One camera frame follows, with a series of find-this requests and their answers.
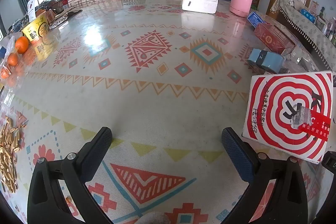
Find translucent plastic bag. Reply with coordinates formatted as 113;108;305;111
0;35;21;88

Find patterned tablecloth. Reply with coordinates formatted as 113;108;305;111
0;0;336;224

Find red white swirl box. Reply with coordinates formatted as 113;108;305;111
242;70;334;165

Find light blue packet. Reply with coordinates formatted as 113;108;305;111
300;8;316;21

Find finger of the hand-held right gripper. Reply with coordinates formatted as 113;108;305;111
322;151;336;170

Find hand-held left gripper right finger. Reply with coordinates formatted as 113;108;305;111
222;127;308;224

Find dark blue box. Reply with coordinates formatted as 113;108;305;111
246;11;266;28

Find person's left hand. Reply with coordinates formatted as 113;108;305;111
138;212;177;224

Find row of bottles and jars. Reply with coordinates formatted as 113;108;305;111
316;13;336;44

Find light blue small box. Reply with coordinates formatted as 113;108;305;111
247;48;286;74

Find floral sideboard cloth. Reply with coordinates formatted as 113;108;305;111
270;0;336;71

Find clear plastic wrapper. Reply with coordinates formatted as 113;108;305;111
296;56;319;73

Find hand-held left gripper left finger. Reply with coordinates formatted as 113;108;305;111
27;127;113;224

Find yellow food box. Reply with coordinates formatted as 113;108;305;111
21;15;51;42

